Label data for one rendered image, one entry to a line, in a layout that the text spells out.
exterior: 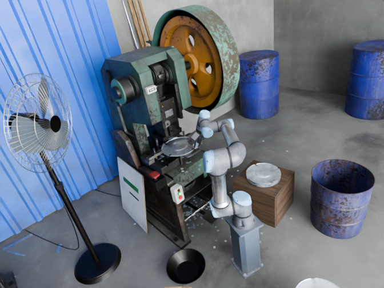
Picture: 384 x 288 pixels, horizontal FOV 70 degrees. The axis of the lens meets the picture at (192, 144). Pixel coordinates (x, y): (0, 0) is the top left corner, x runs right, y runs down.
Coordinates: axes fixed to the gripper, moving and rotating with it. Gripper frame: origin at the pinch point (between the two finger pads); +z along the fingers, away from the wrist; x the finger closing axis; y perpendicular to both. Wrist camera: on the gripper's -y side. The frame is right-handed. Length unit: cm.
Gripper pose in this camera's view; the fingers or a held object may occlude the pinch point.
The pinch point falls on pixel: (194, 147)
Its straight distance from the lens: 209.3
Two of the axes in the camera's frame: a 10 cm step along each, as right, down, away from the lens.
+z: -1.5, 6.6, 7.3
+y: 7.0, -4.5, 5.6
